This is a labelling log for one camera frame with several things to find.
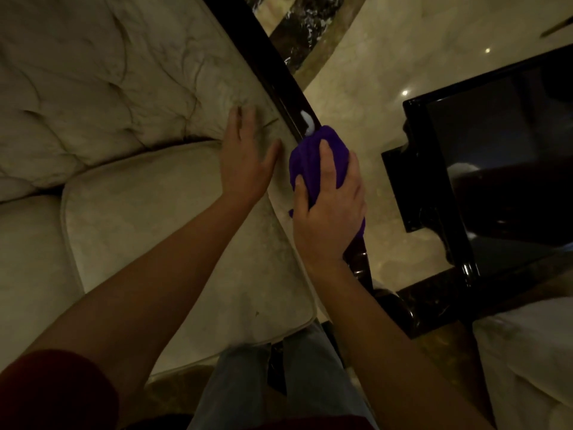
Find person's left hand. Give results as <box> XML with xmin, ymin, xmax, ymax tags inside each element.
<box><xmin>218</xmin><ymin>105</ymin><xmax>283</xmax><ymax>211</ymax></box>

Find person's right hand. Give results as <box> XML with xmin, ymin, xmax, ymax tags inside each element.
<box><xmin>291</xmin><ymin>138</ymin><xmax>368</xmax><ymax>269</ymax></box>

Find purple cleaning cloth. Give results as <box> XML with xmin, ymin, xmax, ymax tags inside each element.
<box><xmin>288</xmin><ymin>125</ymin><xmax>367</xmax><ymax>240</ymax></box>

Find beige tufted sofa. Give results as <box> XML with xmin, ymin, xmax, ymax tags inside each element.
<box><xmin>0</xmin><ymin>0</ymin><xmax>417</xmax><ymax>383</ymax></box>

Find person's right forearm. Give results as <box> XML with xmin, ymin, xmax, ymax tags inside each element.
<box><xmin>306</xmin><ymin>253</ymin><xmax>495</xmax><ymax>430</ymax></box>

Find person's left forearm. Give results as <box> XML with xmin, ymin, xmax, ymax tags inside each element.
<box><xmin>20</xmin><ymin>194</ymin><xmax>269</xmax><ymax>404</ymax></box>

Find glossy black side table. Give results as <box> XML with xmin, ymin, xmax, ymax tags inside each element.
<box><xmin>380</xmin><ymin>42</ymin><xmax>573</xmax><ymax>287</ymax></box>

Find blue jeans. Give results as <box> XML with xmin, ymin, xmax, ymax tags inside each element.
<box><xmin>187</xmin><ymin>322</ymin><xmax>377</xmax><ymax>430</ymax></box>

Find beige armchair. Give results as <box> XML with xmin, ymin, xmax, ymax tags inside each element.
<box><xmin>472</xmin><ymin>297</ymin><xmax>573</xmax><ymax>430</ymax></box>

